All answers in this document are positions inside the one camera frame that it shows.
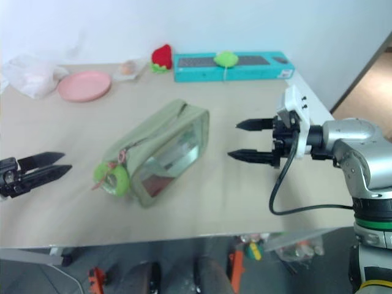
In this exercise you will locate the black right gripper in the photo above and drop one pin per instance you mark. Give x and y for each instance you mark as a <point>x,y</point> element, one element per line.
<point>283,137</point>

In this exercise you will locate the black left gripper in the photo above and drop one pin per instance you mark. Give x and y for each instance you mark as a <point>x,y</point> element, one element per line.
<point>12,180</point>

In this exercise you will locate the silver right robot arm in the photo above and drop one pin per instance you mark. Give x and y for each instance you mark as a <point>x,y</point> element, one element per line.
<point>355,137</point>

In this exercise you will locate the green zip pouch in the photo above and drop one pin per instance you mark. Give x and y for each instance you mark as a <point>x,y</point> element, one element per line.
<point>162,134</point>

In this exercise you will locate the teal keyboard box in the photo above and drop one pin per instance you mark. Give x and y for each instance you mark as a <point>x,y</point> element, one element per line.
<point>245,72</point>

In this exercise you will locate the green donut plush charm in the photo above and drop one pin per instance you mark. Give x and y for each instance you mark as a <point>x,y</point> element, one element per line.
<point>121,180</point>

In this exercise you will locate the green plush toy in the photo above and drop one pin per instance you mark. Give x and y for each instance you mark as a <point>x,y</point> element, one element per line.
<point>225,58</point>

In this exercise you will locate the pink plate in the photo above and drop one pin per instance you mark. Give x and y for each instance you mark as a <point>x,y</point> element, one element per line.
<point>84,85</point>

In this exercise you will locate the white plastic bag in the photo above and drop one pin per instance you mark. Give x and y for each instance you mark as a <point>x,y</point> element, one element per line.
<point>29,76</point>

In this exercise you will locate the green yellow toy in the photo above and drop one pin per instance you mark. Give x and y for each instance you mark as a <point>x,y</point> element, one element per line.
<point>254,251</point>

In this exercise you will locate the clear bag of items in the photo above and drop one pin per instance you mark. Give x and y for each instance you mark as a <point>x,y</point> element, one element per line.
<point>298,248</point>

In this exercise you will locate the small orange tool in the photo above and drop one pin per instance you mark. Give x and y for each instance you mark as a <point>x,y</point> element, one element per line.
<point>96,280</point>

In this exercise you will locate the red strawberry plush toy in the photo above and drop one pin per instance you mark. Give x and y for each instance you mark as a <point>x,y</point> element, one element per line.
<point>161,56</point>

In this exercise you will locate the clear snack packet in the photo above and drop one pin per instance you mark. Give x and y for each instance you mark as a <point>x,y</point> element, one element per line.
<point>128,70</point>

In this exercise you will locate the long orange tool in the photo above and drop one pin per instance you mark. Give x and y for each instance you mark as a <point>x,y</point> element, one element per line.
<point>236,269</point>

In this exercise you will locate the dark rounded shape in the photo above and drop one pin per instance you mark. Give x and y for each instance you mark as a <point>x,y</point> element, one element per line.
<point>212,275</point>

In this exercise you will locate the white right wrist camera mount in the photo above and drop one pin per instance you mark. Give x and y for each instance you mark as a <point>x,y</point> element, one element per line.
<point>294,102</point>

